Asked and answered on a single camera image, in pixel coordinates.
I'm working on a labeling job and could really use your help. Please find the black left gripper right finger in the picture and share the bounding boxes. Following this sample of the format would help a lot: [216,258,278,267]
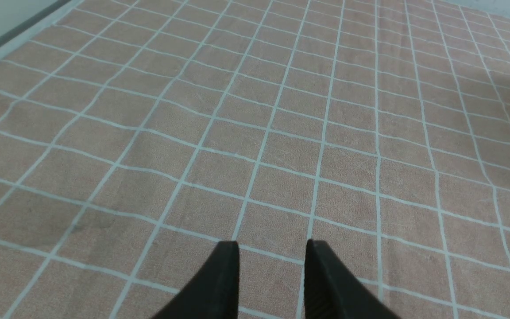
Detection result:
[304,240,399,319]

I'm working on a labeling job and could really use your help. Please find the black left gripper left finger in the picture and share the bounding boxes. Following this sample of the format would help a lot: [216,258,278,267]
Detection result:
[152,241,240,319]

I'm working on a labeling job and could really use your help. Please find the pink checkered tablecloth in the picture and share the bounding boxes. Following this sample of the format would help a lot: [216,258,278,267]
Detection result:
[0,0,510,319]

